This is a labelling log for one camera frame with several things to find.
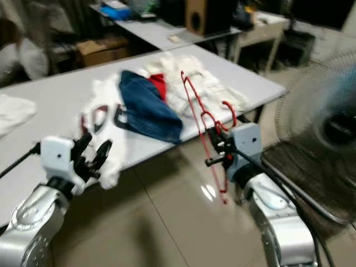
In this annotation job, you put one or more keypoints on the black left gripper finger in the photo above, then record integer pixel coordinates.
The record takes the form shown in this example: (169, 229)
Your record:
(80, 147)
(101, 156)

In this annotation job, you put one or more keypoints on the red plastic clothes hanger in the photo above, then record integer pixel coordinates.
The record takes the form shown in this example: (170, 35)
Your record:
(233, 115)

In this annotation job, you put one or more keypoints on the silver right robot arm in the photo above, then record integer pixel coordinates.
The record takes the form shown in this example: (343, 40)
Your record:
(278, 222)

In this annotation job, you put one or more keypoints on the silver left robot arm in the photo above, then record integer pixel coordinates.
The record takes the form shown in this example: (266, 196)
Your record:
(33, 222)

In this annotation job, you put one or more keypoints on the white fluffy garment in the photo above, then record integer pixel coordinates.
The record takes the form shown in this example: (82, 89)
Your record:
(194, 72)

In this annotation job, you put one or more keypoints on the blue denim garment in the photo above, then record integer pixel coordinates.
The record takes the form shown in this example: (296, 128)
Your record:
(147, 111)

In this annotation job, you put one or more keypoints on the white garment red trim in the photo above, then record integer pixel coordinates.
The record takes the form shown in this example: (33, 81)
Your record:
(16, 111)

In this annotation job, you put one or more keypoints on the red cloth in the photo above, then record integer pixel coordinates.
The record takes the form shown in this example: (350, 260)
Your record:
(157, 85)

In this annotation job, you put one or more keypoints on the grey standing fan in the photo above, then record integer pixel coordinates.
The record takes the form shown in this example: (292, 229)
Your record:
(311, 111)

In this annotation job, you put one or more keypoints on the brown cardboard box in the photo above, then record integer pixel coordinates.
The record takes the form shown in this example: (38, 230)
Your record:
(103, 51)

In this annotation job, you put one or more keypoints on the small beige card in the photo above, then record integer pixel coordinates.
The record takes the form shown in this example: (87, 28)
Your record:
(174, 39)

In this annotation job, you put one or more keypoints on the brown speaker box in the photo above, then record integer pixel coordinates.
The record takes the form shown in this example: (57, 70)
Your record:
(208, 16)

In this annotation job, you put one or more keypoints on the black plastic crate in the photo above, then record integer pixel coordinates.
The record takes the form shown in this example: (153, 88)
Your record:
(299, 47)

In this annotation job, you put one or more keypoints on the white side table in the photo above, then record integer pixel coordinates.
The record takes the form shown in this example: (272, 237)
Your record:
(270, 25)

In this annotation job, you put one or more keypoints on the blue box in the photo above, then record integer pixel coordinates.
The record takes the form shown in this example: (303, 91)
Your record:
(115, 10)

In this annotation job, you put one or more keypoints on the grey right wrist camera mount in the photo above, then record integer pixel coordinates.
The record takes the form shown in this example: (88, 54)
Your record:
(247, 144)

